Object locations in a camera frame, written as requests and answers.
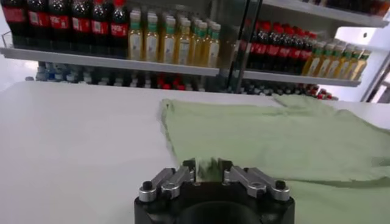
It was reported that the red cap cola bottle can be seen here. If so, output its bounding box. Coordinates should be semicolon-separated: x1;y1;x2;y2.
70;0;92;53
1;0;27;46
297;32;312;75
48;0;71;51
26;0;50;49
288;29;302;74
268;24;283;72
109;0;129;57
257;21;272;71
90;0;110;55
277;26;293;73

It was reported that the white bottle shelf unit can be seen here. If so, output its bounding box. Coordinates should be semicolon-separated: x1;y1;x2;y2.
0;0;244;94
243;0;390;103

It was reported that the green polo shirt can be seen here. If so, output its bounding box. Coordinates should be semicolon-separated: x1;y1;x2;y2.
158;94;390;224

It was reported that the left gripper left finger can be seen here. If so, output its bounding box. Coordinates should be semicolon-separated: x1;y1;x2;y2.
138;158;196;203

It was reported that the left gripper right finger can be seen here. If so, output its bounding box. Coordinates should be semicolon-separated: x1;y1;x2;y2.
222;160;291;203

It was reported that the green cap yellow drink bottle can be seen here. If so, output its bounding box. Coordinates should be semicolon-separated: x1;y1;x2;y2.
313;44;330;78
350;50;372;82
190;20;208;67
206;23;222;68
175;18;192;66
159;16;177;64
143;13;160;63
127;11;144;61
333;45;352;80
302;42;319;77
323;45;341;79
344;47;363;81

